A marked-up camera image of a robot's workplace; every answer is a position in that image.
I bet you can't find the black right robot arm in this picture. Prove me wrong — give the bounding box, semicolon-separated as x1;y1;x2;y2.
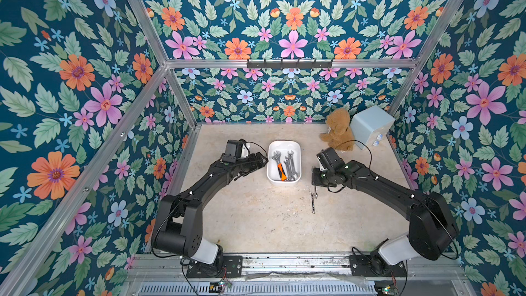
312;147;459;269

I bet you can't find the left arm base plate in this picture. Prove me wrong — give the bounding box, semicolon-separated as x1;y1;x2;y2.
186;256;243;278

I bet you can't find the brown teddy bear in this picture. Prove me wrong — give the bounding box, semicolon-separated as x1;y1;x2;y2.
319;108;355;152

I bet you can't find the light blue cube box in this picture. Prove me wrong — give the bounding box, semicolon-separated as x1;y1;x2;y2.
350;106;395;149

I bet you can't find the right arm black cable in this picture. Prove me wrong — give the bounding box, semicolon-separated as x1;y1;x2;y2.
334;139;373;171

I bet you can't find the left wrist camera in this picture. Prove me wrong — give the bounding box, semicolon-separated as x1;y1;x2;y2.
221;139;249;164

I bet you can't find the large silver open-end wrench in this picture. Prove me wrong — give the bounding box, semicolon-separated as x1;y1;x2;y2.
285;150;298;181

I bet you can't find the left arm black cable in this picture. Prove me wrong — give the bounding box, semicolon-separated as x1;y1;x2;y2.
245;141;268;158

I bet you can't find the small silver combination wrench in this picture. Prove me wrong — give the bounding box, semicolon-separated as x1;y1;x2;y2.
310;193;316;214

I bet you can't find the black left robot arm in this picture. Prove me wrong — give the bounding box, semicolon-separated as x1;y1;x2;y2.
150;152;268;266

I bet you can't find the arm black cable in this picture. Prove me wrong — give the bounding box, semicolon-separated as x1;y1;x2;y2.
245;141;268;158
334;139;373;171

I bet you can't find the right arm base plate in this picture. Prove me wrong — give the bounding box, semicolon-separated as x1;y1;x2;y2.
349;254;408;278

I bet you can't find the black hook rail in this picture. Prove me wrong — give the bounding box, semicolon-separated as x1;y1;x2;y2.
246;59;334;70

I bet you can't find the white plastic storage box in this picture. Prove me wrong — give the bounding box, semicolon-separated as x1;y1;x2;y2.
267;141;301;186

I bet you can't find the perforated metal front rail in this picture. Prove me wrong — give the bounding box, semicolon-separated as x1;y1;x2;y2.
136;280;378;295

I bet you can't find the orange-handled adjustable wrench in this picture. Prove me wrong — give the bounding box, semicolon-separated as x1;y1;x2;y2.
272;151;288;182

